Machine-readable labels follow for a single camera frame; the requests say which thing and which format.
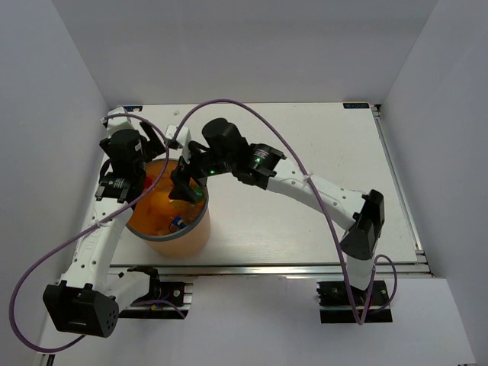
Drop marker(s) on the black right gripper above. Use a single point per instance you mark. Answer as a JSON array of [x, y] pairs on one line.
[[181, 177]]

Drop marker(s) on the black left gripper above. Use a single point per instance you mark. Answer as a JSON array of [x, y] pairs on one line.
[[155, 147]]

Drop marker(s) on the green plastic bottle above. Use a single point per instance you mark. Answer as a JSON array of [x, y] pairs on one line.
[[198, 194]]

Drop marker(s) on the clear bottle red cap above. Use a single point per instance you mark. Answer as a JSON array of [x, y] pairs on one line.
[[148, 182]]

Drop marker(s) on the orange juice bottle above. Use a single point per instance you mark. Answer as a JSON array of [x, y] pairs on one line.
[[162, 231], [161, 205]]

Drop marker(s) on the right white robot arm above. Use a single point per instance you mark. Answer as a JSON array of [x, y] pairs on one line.
[[360, 215]]

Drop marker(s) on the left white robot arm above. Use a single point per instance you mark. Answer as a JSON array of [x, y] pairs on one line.
[[85, 302]]

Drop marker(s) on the blue label bottle in bin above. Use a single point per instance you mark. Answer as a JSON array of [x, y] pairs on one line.
[[177, 224]]

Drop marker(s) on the orange bin with grey rim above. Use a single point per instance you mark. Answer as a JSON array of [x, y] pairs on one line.
[[183, 243]]

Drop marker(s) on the black table label left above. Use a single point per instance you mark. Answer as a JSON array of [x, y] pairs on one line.
[[133, 108]]

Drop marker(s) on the black table label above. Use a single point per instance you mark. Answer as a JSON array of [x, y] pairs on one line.
[[133, 108], [355, 105]]

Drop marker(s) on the black table label right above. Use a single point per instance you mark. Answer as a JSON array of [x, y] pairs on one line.
[[355, 105]]

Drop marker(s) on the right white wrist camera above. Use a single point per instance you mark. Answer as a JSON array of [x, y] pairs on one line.
[[179, 138]]

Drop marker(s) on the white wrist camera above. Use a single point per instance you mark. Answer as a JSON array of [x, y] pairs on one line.
[[179, 138], [118, 121]]

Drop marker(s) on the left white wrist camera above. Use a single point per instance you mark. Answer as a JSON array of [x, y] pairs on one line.
[[118, 121]]

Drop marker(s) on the aluminium table edge rail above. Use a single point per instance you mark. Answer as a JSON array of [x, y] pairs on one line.
[[285, 270]]

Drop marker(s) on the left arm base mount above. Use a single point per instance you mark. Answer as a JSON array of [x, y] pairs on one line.
[[164, 300]]

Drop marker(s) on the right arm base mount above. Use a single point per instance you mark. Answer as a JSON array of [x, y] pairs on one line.
[[335, 307]]

